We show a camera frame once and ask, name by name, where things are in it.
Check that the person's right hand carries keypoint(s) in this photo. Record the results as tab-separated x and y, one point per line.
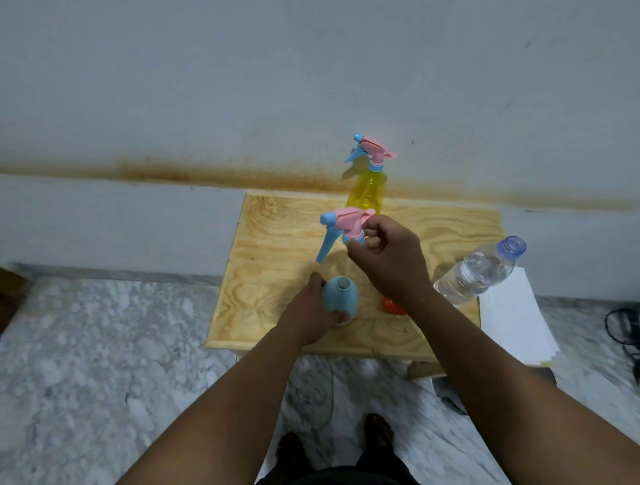
395	265

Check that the person's left hand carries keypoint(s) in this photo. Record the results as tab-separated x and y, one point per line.
305	315

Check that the person's left thumb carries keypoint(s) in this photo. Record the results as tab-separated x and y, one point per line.
316	284

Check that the person's right thumb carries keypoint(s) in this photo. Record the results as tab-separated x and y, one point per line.
358	254

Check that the small blue plastic bottle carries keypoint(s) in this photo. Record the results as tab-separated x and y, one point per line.
341	299

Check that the pink and blue spray trigger head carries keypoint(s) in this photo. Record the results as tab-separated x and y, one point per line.
345	221

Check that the person's left forearm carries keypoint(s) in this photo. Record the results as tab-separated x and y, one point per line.
220	414

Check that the person's right forearm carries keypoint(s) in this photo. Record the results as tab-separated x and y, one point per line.
505	389

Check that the yellow spray bottle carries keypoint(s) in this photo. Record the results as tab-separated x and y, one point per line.
368	192

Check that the orange bottle cap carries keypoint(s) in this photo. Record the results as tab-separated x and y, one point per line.
392	307

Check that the clear plastic water bottle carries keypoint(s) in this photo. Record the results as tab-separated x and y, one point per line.
475	274

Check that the wooden table leg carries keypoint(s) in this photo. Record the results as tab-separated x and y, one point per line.
425	370

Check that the person's right foot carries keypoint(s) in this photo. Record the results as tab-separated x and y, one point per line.
378	432

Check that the person's foot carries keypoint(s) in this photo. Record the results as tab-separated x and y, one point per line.
292	457
378	432

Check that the white paper sheet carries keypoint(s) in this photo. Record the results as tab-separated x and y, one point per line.
515	320

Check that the person's left foot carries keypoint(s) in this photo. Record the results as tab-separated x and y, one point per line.
292	457

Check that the person's dark trousers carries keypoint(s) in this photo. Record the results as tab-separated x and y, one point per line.
345	474

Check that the brown wooden furniture edge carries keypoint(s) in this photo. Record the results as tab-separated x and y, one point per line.
10	300

